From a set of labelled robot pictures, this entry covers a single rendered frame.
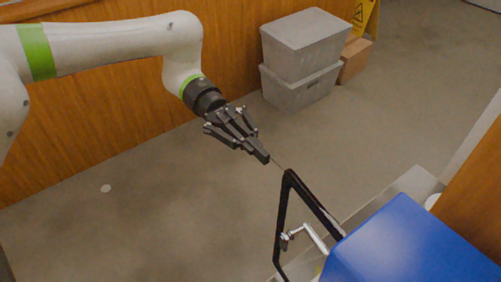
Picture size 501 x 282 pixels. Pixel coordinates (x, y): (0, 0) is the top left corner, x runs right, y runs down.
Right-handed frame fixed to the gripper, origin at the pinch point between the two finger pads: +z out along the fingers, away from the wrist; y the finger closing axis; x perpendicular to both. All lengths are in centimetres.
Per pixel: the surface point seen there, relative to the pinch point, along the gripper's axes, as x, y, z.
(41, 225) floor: 132, -72, -121
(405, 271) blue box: -30, -16, 38
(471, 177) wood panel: -29.1, -1.4, 36.0
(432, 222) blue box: -30.2, -10.2, 36.6
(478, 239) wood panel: -22.4, -1.4, 40.4
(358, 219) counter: 35.9, 28.1, 16.9
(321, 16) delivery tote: 65, 165, -126
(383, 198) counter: 36, 41, 17
